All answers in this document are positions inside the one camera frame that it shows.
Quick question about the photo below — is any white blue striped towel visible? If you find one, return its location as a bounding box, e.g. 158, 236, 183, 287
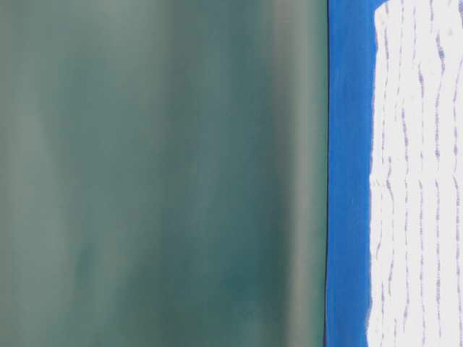
367, 1, 462, 346

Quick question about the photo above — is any blue table cloth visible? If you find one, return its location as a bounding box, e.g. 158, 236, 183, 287
325, 1, 382, 346

